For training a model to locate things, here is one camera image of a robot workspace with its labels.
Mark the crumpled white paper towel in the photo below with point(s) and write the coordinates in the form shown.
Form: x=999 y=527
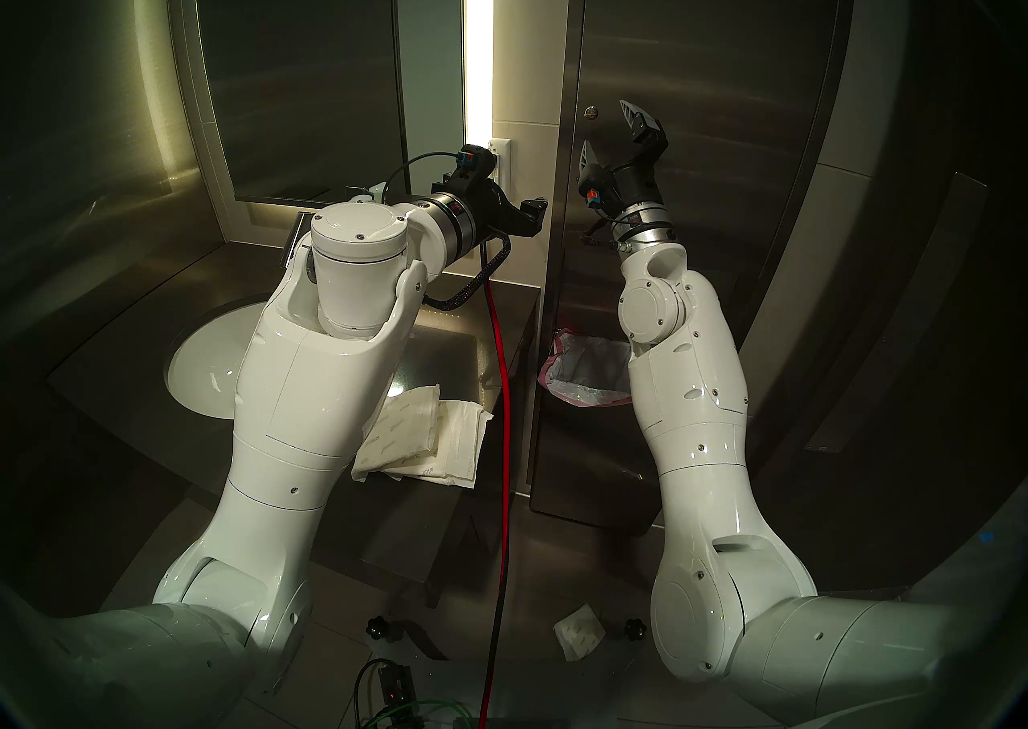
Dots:
x=580 y=633

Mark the large wall mirror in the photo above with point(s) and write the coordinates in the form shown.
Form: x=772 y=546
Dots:
x=305 y=69

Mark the white wall power outlet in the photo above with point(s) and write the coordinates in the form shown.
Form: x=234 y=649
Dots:
x=503 y=148

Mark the small blue tape mark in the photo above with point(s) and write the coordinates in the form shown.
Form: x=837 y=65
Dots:
x=986 y=537

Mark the bright vertical light strip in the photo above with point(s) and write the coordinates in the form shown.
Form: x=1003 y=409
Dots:
x=479 y=29

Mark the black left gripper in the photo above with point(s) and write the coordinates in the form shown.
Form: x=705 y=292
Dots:
x=491 y=205

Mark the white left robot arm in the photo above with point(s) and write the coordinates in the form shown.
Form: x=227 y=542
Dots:
x=321 y=382

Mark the white folded paper towel stack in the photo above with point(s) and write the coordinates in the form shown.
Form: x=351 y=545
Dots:
x=466 y=446

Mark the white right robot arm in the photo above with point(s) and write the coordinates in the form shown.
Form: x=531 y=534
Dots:
x=699 y=430

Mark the printed paper towel pack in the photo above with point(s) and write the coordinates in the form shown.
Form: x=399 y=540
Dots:
x=397 y=430

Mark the black star knob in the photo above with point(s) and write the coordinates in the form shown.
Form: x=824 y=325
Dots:
x=634 y=629
x=377 y=629

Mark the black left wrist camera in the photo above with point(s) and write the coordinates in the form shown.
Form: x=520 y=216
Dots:
x=474 y=161

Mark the stainless towel dispenser door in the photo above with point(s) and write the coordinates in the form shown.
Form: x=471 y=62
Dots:
x=707 y=93

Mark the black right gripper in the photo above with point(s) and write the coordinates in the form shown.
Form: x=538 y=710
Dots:
x=634 y=185

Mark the stainless waste bin panel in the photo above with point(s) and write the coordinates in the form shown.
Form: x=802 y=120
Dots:
x=594 y=470

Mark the dark metal stall partition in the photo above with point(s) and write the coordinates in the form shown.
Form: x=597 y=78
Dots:
x=899 y=334

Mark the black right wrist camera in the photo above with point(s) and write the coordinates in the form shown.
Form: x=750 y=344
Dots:
x=594 y=185

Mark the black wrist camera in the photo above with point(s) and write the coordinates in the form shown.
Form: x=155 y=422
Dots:
x=474 y=161
x=594 y=185

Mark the black electronics box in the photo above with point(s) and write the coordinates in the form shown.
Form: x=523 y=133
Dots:
x=397 y=683

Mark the stainless dispenser cabinet frame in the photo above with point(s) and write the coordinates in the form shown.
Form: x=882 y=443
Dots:
x=570 y=29

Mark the white round sink basin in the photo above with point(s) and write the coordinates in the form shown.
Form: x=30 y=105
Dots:
x=201 y=366

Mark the trash bin with liner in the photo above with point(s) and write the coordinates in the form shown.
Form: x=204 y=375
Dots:
x=586 y=370

